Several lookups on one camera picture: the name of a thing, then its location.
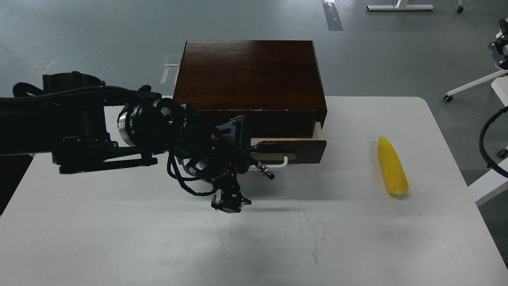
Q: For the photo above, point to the yellow corn cob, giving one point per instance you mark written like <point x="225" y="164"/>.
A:
<point x="391" y="168"/>

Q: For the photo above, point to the white wheeled stand base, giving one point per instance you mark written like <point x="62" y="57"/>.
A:
<point x="449" y="94"/>

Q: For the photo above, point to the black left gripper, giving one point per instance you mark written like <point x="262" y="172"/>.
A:
<point x="198" y="150"/>

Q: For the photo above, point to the dark wooden drawer cabinet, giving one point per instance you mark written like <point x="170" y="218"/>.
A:
<point x="275" y="84"/>

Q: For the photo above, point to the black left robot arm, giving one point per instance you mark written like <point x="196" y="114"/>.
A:
<point x="89" y="126"/>

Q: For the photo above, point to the white side table edge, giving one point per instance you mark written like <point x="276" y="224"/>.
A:
<point x="488" y="186"/>

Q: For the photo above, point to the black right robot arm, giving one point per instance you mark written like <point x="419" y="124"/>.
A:
<point x="496" y="48"/>

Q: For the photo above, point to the white desk leg base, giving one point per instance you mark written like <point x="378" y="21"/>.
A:
<point x="399" y="5"/>

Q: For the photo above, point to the white drawer handle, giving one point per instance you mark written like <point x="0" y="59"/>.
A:
<point x="277" y="165"/>

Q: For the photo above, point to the dark wooden drawer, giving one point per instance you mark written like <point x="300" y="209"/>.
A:
<point x="297" y="150"/>

